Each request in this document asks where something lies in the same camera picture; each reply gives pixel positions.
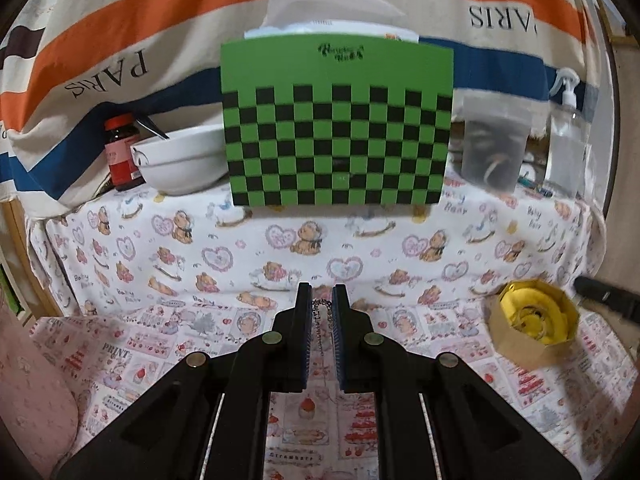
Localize white plastic tissue pack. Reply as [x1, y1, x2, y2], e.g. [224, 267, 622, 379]
[244, 0, 420, 44]

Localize clear plastic container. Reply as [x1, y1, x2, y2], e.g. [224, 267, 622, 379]
[460, 91, 534, 194]

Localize metal spoon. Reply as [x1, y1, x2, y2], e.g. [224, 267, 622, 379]
[135, 114, 171, 141]

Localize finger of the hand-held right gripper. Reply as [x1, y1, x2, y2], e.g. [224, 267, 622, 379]
[574, 275, 640, 322]

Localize pink cushion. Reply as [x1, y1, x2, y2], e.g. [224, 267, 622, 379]
[0, 290, 81, 480]

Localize red-capped brown bottle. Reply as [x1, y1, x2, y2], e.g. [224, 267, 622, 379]
[104, 114, 146, 192]

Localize striped orange blue cloth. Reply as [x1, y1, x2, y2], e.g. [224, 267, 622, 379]
[0, 0, 617, 207]

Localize strawberry print cloth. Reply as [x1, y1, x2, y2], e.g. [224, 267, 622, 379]
[27, 300, 640, 480]

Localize wooden frame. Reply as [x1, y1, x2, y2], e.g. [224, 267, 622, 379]
[0, 199, 53, 322]

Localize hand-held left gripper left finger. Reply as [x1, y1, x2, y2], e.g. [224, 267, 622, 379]
[50, 282, 314, 480]

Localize clear spray bottle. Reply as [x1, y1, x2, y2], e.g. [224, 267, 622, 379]
[544, 67, 594, 199]

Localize bear print cloth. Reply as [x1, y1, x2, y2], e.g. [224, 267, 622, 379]
[27, 170, 602, 322]

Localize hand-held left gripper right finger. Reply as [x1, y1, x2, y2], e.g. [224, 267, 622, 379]
[332, 283, 584, 480]

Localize green black checkered board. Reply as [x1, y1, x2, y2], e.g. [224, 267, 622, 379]
[220, 35, 455, 208]

